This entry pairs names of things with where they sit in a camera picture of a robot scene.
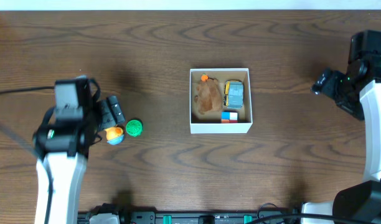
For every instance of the white cardboard box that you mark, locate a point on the white cardboard box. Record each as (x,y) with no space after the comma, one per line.
(210,123)

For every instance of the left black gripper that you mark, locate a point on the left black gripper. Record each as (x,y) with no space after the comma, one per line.
(108,113)

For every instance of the brown plush bear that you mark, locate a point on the brown plush bear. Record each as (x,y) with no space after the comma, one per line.
(209,97)

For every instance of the multicolour puzzle cube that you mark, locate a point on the multicolour puzzle cube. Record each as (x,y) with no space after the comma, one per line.
(229,117)

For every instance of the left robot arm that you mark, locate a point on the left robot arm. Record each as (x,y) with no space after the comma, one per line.
(60,166)

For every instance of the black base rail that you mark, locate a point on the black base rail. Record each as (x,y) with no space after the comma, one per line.
(109,213)

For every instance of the yellow grey toy truck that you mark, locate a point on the yellow grey toy truck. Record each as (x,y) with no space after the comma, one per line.
(233,94)

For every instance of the green ridged ball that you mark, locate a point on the green ridged ball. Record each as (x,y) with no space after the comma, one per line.
(134,127)

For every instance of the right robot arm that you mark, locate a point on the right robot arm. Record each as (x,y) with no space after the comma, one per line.
(363,201)

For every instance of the orange toy duck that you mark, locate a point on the orange toy duck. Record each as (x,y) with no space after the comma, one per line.
(114,135)

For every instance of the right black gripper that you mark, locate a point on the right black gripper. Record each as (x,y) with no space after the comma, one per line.
(326,84)

